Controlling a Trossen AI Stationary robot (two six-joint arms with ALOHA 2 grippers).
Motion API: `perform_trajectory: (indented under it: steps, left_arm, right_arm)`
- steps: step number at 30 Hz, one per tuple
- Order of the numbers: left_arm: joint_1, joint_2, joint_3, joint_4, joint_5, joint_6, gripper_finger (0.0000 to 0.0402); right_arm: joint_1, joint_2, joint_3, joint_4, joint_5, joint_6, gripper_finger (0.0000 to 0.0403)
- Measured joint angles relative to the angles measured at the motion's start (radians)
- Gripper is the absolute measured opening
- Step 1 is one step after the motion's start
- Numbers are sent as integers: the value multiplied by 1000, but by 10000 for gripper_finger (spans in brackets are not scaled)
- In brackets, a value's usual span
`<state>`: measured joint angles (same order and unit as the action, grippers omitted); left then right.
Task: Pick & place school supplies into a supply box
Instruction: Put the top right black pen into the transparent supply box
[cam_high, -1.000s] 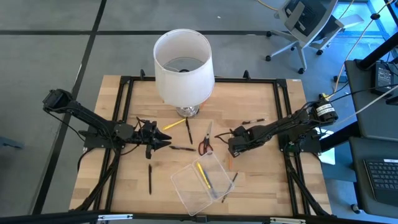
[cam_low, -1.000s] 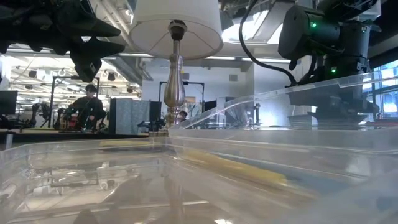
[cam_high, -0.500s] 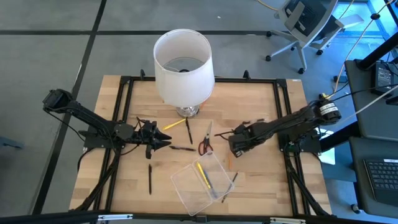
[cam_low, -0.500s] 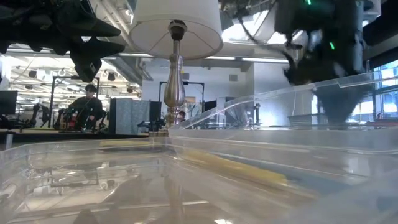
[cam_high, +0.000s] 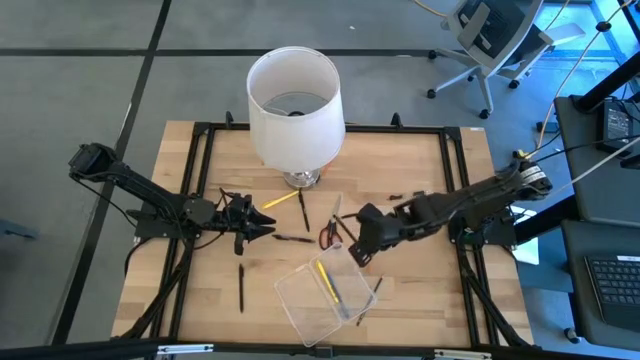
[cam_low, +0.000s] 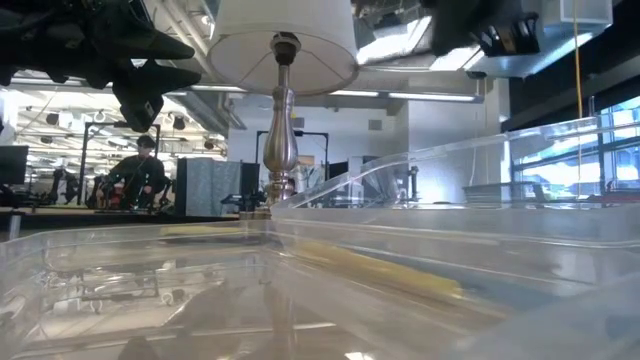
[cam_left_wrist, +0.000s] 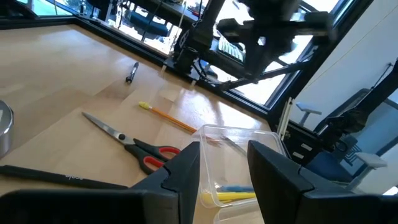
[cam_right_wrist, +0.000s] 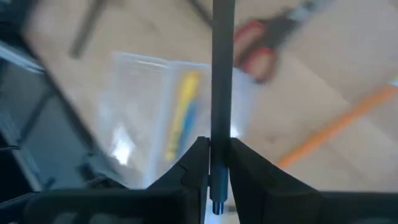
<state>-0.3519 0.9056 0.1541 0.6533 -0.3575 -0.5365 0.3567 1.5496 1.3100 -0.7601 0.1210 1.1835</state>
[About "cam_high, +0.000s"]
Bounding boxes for black rig frame bar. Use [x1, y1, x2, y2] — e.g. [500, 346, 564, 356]
[0, 338, 640, 360]

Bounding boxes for white shade table lamp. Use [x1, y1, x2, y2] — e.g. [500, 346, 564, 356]
[246, 45, 347, 190]

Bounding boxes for dark side desk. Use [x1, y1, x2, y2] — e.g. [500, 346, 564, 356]
[553, 93, 640, 231]
[559, 218, 640, 351]

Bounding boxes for black table frame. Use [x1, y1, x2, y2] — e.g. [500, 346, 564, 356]
[112, 110, 534, 351]

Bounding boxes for blue pen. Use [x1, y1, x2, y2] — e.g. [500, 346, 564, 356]
[326, 272, 352, 322]

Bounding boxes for white paper sheet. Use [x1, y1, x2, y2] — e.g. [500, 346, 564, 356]
[510, 204, 542, 266]

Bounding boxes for white desk cable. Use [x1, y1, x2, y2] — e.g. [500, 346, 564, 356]
[547, 148, 640, 197]

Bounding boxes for black keyboard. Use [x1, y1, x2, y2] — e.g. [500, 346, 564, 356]
[583, 253, 640, 332]

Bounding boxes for white office chair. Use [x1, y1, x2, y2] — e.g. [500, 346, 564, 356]
[426, 0, 587, 121]

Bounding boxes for clear plastic supply box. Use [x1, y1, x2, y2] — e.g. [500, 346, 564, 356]
[273, 242, 378, 348]

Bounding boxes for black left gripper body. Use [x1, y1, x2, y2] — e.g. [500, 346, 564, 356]
[214, 192, 255, 257]

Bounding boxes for black power adapter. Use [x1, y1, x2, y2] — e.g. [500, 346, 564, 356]
[595, 98, 637, 155]

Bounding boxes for black pen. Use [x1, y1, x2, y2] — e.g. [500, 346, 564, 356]
[237, 263, 246, 315]
[297, 188, 312, 233]

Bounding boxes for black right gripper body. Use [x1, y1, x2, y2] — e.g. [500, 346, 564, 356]
[355, 202, 404, 251]

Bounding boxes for grey furniture foot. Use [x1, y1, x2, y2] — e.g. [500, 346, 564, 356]
[0, 217, 40, 241]

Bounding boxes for yellow floor cable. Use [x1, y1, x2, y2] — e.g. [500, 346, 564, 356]
[412, 0, 448, 19]

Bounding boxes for red black scissors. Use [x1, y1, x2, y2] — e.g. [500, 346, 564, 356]
[318, 194, 345, 252]

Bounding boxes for yellow pencil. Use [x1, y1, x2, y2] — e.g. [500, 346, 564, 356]
[261, 189, 301, 211]
[315, 259, 341, 305]

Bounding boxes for thin dark pencil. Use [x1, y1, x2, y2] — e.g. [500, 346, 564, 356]
[355, 275, 385, 328]

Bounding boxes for black desk beam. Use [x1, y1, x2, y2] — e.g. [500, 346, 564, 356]
[513, 193, 576, 246]
[572, 49, 640, 115]

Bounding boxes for hanging yellow cable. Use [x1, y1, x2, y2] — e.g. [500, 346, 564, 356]
[536, 0, 624, 157]

